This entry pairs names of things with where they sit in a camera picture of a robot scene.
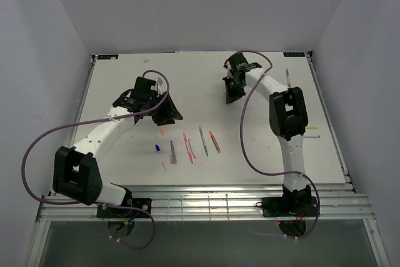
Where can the green label clear pen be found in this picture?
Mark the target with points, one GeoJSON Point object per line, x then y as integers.
{"type": "Point", "coordinates": [205, 148]}

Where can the red highlighter pen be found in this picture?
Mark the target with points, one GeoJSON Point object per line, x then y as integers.
{"type": "Point", "coordinates": [189, 153]}

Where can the blue pen cap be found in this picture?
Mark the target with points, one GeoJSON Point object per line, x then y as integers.
{"type": "Point", "coordinates": [158, 149]}

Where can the purple highlighter pen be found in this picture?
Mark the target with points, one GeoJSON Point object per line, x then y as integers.
{"type": "Point", "coordinates": [173, 153]}

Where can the dark blue corner sticker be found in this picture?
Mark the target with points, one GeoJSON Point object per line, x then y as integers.
{"type": "Point", "coordinates": [107, 57]}
{"type": "Point", "coordinates": [294, 54]}

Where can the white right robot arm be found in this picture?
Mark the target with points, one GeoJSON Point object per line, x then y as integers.
{"type": "Point", "coordinates": [288, 119]}

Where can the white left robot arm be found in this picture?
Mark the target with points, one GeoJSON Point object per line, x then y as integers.
{"type": "Point", "coordinates": [76, 169]}

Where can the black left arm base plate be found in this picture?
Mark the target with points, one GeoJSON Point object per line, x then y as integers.
{"type": "Point", "coordinates": [144, 204]}

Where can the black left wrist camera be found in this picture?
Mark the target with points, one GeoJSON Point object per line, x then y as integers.
{"type": "Point", "coordinates": [144, 89]}

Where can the pink label clear pen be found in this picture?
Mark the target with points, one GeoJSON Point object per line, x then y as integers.
{"type": "Point", "coordinates": [288, 78]}

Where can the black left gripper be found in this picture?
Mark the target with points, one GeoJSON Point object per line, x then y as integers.
{"type": "Point", "coordinates": [170, 111]}

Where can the dark blue left corner sticker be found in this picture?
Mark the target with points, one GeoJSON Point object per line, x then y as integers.
{"type": "Point", "coordinates": [107, 57]}

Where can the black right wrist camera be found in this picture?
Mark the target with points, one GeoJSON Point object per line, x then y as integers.
{"type": "Point", "coordinates": [236, 59]}

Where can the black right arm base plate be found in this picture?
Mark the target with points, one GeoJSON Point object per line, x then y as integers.
{"type": "Point", "coordinates": [296, 203]}

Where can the aluminium frame rail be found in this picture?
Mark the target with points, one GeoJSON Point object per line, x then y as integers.
{"type": "Point", "coordinates": [238, 203]}

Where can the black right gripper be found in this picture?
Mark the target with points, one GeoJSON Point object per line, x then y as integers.
{"type": "Point", "coordinates": [233, 95]}

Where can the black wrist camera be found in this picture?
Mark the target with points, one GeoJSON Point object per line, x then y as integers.
{"type": "Point", "coordinates": [236, 59]}
{"type": "Point", "coordinates": [144, 89]}

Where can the orange highlighter pen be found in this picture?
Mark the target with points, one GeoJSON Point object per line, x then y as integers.
{"type": "Point", "coordinates": [214, 141]}

